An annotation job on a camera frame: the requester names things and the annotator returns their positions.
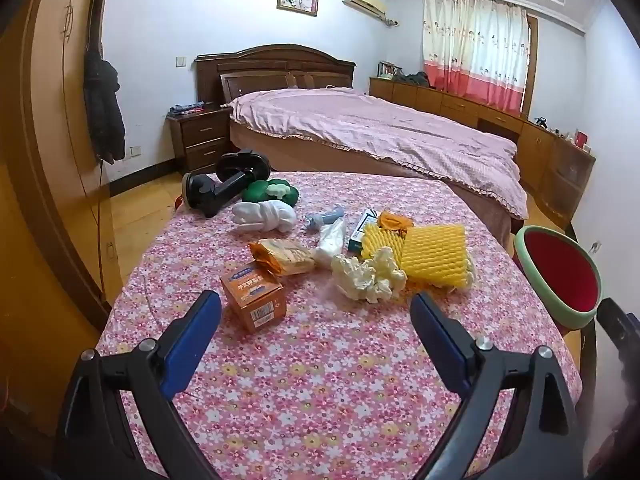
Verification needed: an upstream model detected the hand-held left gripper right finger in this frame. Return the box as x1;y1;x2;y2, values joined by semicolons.
411;291;587;480

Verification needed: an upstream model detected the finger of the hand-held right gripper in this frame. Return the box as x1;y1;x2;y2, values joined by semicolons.
596;297;640;361

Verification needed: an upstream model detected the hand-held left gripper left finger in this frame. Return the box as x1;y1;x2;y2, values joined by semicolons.
52;290;223;480

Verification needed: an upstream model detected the orange cardboard box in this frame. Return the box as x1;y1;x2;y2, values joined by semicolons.
220;261;288;333

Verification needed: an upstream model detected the green rimmed red bin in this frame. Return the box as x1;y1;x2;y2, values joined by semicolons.
514;225;603;331

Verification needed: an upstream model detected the large yellow foam net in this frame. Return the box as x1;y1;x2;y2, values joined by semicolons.
402;225;476;291

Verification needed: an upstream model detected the small yellow foam net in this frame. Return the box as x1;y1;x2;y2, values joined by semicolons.
361;222;407;263

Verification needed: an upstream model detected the orange snack wrapper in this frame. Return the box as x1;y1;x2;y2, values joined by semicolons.
248;238;316;277

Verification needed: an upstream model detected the white knotted cloth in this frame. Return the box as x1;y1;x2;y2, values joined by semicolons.
232;199;298;235

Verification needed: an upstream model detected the white plastic bag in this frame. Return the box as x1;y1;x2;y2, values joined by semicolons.
314;217;348;267

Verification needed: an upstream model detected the pink floral tablecloth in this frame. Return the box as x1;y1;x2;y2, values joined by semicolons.
95;171;583;480

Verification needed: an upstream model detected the orange crumpled bag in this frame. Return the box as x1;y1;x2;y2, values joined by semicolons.
377;211;415;233

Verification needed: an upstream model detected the green and white box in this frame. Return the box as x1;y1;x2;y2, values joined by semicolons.
346;208;381;253

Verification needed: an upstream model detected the black phone holder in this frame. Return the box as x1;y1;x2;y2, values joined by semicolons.
182;150;273;218

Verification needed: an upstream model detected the green plush toy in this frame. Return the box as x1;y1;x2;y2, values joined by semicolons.
243;176;301;207

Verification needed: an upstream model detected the blue-grey tube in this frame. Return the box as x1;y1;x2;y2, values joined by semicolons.
305;203;346;233

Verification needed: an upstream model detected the long wooden dresser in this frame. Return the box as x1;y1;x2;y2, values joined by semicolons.
369;76;597;226

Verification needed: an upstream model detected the dark wooden nightstand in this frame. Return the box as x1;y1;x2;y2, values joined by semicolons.
166;105;235;175

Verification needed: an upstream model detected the pink bedspread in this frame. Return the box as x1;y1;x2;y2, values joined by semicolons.
229;87;529;220

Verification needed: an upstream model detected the black jacket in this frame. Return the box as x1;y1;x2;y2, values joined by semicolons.
84;50;126;165

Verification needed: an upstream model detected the wooden wardrobe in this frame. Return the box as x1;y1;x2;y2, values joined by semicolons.
0;0;118;441

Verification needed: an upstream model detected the wooden bed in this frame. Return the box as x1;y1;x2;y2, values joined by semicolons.
194;44;526;221

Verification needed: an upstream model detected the white and pink curtain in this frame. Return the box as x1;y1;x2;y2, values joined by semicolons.
421;0;531;115

